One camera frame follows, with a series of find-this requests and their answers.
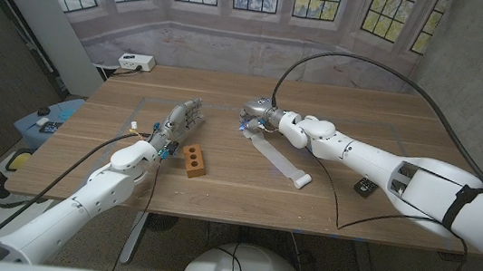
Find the flat black device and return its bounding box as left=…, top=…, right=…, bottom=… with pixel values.
left=38, top=119, right=64, bottom=136

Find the black power strip cable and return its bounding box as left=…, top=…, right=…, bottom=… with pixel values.
left=109, top=62, right=145, bottom=82

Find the blue plastic bin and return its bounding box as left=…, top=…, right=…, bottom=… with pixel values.
left=10, top=91, right=87, bottom=156

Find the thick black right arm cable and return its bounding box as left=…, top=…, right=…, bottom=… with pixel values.
left=252, top=44, right=483, bottom=271

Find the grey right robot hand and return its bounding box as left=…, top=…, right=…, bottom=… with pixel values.
left=237, top=94, right=285, bottom=136

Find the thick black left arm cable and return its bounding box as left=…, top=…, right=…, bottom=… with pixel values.
left=0, top=115, right=151, bottom=261

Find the printed window backdrop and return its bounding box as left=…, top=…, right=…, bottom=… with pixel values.
left=15, top=0, right=454, bottom=104

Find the black round fan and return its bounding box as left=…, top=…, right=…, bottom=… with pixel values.
left=144, top=212, right=180, bottom=236

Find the grey and black sneaker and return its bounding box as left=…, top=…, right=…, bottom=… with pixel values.
left=0, top=174, right=50, bottom=215

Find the black TV remote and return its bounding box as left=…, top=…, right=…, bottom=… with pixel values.
left=352, top=175, right=380, bottom=200

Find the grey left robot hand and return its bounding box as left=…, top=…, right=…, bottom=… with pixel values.
left=148, top=92, right=208, bottom=159

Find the orange block with three holes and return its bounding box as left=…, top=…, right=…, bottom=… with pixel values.
left=179, top=141, right=210, bottom=180

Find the white wall pillar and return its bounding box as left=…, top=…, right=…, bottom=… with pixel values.
left=0, top=0, right=114, bottom=101

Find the white floor cable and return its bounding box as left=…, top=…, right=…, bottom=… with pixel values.
left=285, top=231, right=344, bottom=271

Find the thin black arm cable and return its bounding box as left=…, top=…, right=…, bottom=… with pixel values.
left=294, top=147, right=478, bottom=271
left=110, top=153, right=162, bottom=271

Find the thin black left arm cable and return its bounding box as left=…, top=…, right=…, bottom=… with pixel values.
left=110, top=153, right=162, bottom=271

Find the white gauze bandage roll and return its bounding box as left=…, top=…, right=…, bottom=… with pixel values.
left=236, top=126, right=318, bottom=192

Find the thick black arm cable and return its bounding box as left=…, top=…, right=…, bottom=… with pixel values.
left=0, top=115, right=151, bottom=261
left=252, top=44, right=483, bottom=271

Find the white power strip box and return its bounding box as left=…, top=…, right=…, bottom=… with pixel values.
left=116, top=52, right=158, bottom=73

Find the yellow and black floor object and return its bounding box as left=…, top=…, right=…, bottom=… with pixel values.
left=4, top=147, right=34, bottom=176

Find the grey table leg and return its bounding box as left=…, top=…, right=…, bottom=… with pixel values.
left=119, top=210, right=150, bottom=267
left=347, top=239, right=383, bottom=271

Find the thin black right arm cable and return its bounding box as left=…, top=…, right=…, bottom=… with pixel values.
left=294, top=147, right=478, bottom=271

